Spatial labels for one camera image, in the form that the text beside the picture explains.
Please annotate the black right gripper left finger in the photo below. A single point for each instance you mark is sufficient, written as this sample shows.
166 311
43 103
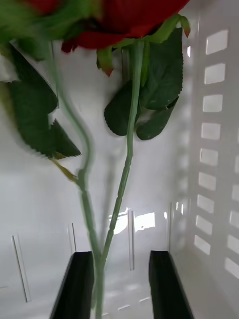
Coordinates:
74 286

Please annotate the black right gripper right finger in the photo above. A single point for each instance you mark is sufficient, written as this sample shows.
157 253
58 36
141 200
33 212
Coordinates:
166 286

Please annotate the red rose bent stem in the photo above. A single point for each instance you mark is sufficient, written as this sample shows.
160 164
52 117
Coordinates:
85 211

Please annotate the red rose long stem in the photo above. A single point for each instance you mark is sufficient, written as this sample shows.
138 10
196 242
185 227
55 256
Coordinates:
131 124

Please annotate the shallow white plastic box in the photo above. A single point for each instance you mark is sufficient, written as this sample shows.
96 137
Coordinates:
37 199

